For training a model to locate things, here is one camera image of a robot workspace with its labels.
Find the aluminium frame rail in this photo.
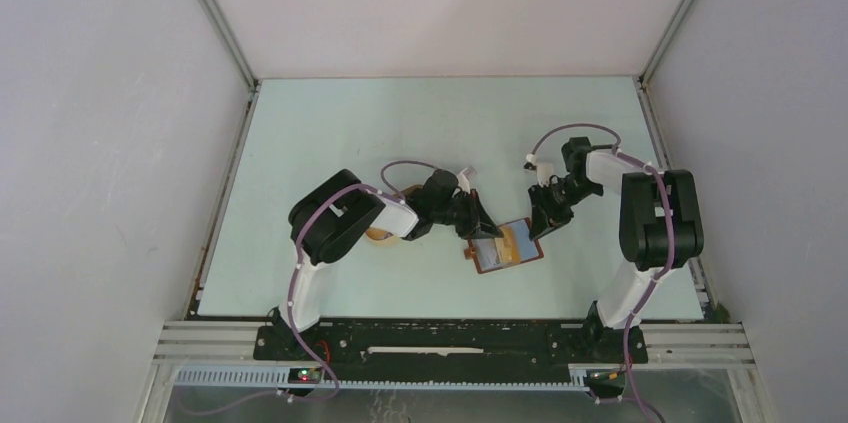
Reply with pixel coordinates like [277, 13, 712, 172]
[154, 318, 755, 391]

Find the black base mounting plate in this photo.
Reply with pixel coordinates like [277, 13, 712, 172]
[253, 318, 649, 384]

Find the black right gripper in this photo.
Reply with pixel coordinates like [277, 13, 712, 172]
[527, 176, 603, 240]

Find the beige plastic card tray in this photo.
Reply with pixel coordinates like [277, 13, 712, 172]
[365, 189, 420, 246]

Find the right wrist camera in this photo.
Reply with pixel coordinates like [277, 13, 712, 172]
[524, 153, 556, 187]

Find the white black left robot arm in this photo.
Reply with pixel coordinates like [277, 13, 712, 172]
[277, 168, 503, 360]

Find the orange VIP card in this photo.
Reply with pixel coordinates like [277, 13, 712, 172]
[495, 220, 537, 266]

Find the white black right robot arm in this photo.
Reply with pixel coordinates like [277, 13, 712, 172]
[524, 137, 704, 361]

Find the silver VIP diamond card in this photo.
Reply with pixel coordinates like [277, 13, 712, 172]
[470, 239, 502, 274]

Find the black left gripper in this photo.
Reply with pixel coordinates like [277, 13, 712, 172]
[431, 188, 502, 240]

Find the brown leather card holder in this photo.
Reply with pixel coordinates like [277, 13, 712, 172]
[464, 218, 544, 274]

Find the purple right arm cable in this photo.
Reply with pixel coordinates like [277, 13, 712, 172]
[526, 123, 676, 423]

